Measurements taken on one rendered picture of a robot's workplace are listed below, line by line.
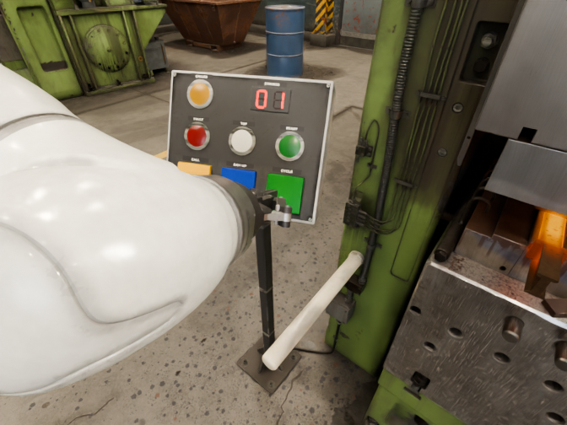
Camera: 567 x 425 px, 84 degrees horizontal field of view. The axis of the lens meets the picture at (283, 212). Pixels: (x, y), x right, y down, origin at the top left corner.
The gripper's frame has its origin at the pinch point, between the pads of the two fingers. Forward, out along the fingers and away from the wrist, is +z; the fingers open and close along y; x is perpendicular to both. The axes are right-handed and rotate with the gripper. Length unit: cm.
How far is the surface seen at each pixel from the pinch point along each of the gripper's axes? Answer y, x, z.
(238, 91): -11.8, 19.2, 13.3
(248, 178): -7.6, 2.2, 12.5
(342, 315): 18, -46, 62
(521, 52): 32.6, 24.7, 1.4
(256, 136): -7.1, 10.9, 13.3
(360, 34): -6, 277, 642
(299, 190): 3.1, 1.3, 12.5
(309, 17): -121, 321, 678
